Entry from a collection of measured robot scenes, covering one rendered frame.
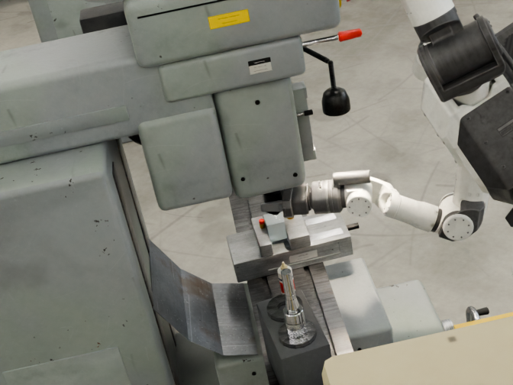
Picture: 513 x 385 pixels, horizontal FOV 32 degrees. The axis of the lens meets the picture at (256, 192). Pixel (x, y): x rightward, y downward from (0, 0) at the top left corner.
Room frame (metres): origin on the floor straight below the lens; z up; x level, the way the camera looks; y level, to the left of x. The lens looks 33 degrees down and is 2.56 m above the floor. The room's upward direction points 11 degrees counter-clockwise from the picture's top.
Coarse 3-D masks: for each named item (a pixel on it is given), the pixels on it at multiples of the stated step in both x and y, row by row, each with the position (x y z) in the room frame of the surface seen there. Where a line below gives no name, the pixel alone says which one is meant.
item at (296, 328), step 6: (300, 318) 1.57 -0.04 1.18; (288, 324) 1.58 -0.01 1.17; (294, 324) 1.57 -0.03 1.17; (300, 324) 1.57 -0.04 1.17; (288, 330) 1.58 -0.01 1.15; (294, 330) 1.57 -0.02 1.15; (300, 330) 1.57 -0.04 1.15; (306, 330) 1.58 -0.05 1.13; (294, 336) 1.57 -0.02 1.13; (300, 336) 1.57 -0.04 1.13
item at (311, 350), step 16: (256, 304) 1.73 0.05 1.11; (272, 304) 1.70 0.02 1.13; (304, 304) 1.70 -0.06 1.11; (272, 320) 1.66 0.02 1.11; (272, 336) 1.61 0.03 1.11; (288, 336) 1.58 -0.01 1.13; (304, 336) 1.57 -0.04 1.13; (320, 336) 1.57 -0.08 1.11; (272, 352) 1.64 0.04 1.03; (288, 352) 1.54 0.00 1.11; (304, 352) 1.53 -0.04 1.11; (320, 352) 1.54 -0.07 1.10; (288, 368) 1.52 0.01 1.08; (304, 368) 1.53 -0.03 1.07; (320, 368) 1.54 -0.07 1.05; (288, 384) 1.52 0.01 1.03; (304, 384) 1.53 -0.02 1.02; (320, 384) 1.54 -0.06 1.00
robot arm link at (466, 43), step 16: (448, 16) 1.63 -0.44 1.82; (416, 32) 1.66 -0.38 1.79; (432, 32) 1.64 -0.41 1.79; (448, 32) 1.64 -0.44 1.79; (464, 32) 1.62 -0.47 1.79; (480, 32) 1.60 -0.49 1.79; (432, 48) 1.63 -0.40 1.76; (448, 48) 1.61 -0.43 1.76; (464, 48) 1.60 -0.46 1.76; (480, 48) 1.59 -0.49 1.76; (448, 64) 1.60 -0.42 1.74; (464, 64) 1.59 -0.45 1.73; (480, 64) 1.59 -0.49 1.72; (448, 80) 1.61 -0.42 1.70
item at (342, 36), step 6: (348, 30) 1.91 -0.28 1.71; (354, 30) 1.91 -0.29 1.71; (360, 30) 1.91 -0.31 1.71; (330, 36) 1.91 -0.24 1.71; (336, 36) 1.90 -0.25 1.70; (342, 36) 1.90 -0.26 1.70; (348, 36) 1.90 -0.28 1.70; (354, 36) 1.90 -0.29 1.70; (360, 36) 1.90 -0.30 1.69; (306, 42) 1.90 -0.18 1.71; (312, 42) 1.90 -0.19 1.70; (318, 42) 1.90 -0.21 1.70; (324, 42) 1.90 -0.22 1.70
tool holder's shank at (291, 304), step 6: (282, 270) 1.60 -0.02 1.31; (288, 270) 1.59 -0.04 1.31; (282, 276) 1.58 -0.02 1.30; (288, 276) 1.58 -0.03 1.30; (282, 282) 1.59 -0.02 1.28; (288, 282) 1.58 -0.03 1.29; (288, 288) 1.58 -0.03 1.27; (294, 288) 1.59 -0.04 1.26; (288, 294) 1.58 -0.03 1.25; (294, 294) 1.58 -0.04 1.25; (288, 300) 1.58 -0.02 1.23; (294, 300) 1.58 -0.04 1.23; (288, 306) 1.58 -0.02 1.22; (294, 306) 1.58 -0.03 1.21
